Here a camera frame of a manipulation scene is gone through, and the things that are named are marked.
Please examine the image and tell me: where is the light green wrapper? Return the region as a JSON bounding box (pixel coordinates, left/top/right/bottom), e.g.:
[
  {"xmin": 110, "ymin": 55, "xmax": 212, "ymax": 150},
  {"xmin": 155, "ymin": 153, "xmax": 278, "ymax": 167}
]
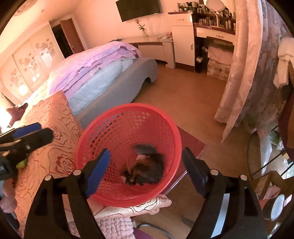
[{"xmin": 16, "ymin": 159, "xmax": 27, "ymax": 169}]

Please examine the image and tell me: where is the dark plush toy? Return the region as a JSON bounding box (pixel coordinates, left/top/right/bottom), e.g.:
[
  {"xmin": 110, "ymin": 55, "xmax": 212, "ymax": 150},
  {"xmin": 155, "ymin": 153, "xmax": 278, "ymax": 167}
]
[{"xmin": 6, "ymin": 103, "xmax": 28, "ymax": 126}]

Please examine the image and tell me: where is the orange rose pattern bedspread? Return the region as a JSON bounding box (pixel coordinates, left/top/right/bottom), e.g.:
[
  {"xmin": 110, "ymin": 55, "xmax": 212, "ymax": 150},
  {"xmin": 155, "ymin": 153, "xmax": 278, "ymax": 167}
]
[{"xmin": 15, "ymin": 92, "xmax": 172, "ymax": 234}]

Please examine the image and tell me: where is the light blue folded blanket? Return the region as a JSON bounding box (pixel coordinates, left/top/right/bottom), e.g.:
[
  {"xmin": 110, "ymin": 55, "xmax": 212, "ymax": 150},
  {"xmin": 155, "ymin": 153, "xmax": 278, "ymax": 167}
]
[{"xmin": 65, "ymin": 59, "xmax": 135, "ymax": 115}]

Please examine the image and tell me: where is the floral sliding wardrobe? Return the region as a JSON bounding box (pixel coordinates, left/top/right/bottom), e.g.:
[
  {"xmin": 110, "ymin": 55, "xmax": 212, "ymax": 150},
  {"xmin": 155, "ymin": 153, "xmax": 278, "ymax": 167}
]
[{"xmin": 1, "ymin": 25, "xmax": 64, "ymax": 105}]

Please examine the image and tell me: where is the folded pink purple quilt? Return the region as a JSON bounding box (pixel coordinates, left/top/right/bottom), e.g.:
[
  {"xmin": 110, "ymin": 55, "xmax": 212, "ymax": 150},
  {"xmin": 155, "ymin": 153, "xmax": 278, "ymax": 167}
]
[{"xmin": 47, "ymin": 41, "xmax": 142, "ymax": 96}]

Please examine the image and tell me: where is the red plastic mesh basket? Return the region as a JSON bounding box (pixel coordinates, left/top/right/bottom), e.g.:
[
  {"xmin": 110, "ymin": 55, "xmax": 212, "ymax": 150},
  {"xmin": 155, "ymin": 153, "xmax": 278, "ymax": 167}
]
[{"xmin": 75, "ymin": 103, "xmax": 182, "ymax": 207}]

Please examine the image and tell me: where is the brown wooden door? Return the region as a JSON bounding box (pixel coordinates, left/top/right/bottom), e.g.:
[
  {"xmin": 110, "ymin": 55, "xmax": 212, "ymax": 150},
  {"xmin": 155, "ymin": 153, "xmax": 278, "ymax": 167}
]
[{"xmin": 60, "ymin": 18, "xmax": 85, "ymax": 54}]

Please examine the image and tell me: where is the floral pink curtain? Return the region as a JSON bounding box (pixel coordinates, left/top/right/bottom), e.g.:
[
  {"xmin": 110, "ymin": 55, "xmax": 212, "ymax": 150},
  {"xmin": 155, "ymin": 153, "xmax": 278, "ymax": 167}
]
[{"xmin": 214, "ymin": 1, "xmax": 292, "ymax": 140}]

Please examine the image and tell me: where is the rose in vase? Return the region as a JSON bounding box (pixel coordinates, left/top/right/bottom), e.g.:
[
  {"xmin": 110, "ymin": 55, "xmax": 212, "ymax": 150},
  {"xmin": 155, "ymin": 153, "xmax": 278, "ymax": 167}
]
[{"xmin": 135, "ymin": 19, "xmax": 149, "ymax": 37}]

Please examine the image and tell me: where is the white low tv desk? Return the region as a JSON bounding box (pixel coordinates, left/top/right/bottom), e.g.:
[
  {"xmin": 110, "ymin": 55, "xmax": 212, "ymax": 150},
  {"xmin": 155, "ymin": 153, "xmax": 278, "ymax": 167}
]
[{"xmin": 122, "ymin": 36, "xmax": 175, "ymax": 69}]

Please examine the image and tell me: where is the white hanging garment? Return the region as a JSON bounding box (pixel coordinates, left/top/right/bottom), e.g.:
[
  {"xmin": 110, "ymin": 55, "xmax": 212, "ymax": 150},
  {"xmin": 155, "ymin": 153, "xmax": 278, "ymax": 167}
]
[{"xmin": 273, "ymin": 37, "xmax": 294, "ymax": 89}]

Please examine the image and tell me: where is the white cabinet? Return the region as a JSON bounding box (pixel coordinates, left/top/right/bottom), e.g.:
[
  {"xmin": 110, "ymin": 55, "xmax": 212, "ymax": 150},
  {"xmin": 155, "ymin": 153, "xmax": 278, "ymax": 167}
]
[{"xmin": 168, "ymin": 13, "xmax": 195, "ymax": 67}]

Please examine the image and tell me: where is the dressing table with drawer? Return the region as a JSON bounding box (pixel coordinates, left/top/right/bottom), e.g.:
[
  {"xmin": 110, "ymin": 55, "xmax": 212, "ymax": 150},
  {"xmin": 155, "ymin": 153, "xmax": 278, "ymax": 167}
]
[{"xmin": 192, "ymin": 12, "xmax": 236, "ymax": 45}]

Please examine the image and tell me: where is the round white vanity mirror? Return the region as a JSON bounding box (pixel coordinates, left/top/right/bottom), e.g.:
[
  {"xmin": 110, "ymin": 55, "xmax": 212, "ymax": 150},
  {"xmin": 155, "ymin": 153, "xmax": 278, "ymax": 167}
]
[{"xmin": 206, "ymin": 0, "xmax": 225, "ymax": 27}]

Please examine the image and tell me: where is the grey bed frame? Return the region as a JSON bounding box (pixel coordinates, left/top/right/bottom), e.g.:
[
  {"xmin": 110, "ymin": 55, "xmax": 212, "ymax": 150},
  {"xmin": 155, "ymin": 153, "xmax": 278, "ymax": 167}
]
[{"xmin": 75, "ymin": 58, "xmax": 158, "ymax": 129}]

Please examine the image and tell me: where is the wall mounted black television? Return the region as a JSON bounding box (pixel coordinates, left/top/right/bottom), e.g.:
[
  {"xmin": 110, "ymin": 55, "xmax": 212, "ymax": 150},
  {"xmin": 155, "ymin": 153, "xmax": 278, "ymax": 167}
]
[{"xmin": 116, "ymin": 0, "xmax": 161, "ymax": 22}]

